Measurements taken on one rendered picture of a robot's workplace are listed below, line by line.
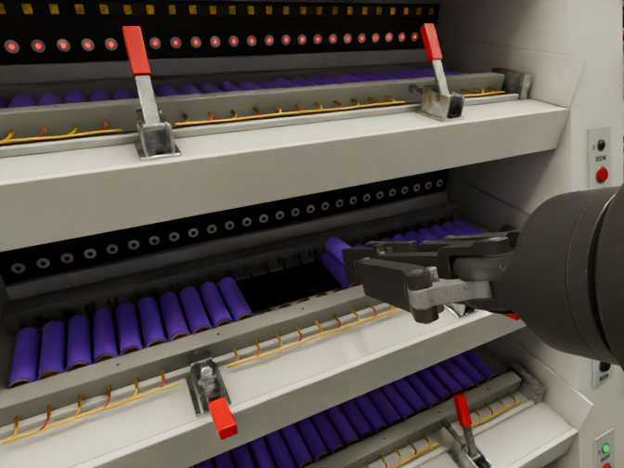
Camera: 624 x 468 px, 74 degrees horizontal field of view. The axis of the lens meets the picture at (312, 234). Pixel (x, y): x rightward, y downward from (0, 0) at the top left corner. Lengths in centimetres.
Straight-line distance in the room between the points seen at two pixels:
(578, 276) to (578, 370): 44
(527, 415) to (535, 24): 48
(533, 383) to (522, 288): 46
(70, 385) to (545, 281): 33
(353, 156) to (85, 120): 21
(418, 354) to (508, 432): 22
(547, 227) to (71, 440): 34
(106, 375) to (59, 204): 14
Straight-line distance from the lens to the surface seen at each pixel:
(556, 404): 67
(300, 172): 34
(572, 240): 19
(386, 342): 41
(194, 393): 37
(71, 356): 41
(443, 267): 26
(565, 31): 55
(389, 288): 25
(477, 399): 61
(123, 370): 38
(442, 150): 42
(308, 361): 39
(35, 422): 39
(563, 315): 19
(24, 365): 42
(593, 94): 58
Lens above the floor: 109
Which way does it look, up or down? 11 degrees down
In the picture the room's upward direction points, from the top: 8 degrees counter-clockwise
